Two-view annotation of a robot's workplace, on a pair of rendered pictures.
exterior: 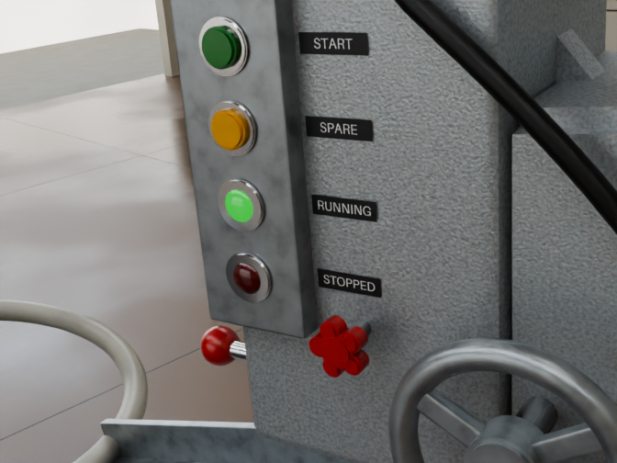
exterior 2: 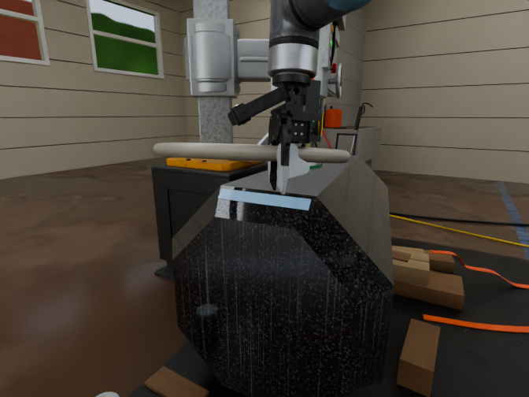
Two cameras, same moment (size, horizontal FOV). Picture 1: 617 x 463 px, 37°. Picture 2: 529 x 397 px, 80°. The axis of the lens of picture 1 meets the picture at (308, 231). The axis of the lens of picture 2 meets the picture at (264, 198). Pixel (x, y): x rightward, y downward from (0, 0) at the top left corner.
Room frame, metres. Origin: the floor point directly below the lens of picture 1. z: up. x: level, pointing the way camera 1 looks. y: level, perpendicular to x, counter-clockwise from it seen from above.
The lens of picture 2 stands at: (1.20, 1.25, 1.05)
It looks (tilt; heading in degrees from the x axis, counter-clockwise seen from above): 15 degrees down; 253
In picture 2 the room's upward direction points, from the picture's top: straight up
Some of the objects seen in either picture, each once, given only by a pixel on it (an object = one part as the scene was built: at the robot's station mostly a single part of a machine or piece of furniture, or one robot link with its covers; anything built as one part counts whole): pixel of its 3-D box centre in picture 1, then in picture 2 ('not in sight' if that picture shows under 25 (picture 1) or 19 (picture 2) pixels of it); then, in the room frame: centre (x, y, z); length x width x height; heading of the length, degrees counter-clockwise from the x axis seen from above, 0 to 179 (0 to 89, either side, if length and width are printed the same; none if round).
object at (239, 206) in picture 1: (241, 204); not in sight; (0.56, 0.04, 1.32); 0.02 x 0.01 x 0.02; 57
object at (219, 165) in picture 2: not in sight; (217, 159); (0.90, -0.81, 0.76); 0.49 x 0.49 x 0.05; 45
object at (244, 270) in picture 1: (249, 276); not in sight; (0.56, 0.04, 1.26); 0.02 x 0.01 x 0.02; 57
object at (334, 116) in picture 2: not in sight; (334, 117); (-1.16, -3.02, 1.00); 0.50 x 0.22 x 0.33; 41
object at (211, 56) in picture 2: not in sight; (246, 61); (0.71, -0.75, 1.36); 0.74 x 0.34 x 0.25; 165
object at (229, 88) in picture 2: not in sight; (214, 61); (0.90, -0.81, 1.36); 0.35 x 0.35 x 0.41
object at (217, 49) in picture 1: (221, 47); not in sight; (0.56, 0.04, 1.42); 0.03 x 0.01 x 0.03; 57
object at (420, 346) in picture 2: not in sight; (419, 354); (0.25, 0.38, 0.07); 0.30 x 0.12 x 0.12; 41
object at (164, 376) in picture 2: not in sight; (176, 387); (1.24, 0.21, 0.02); 0.25 x 0.10 x 0.01; 133
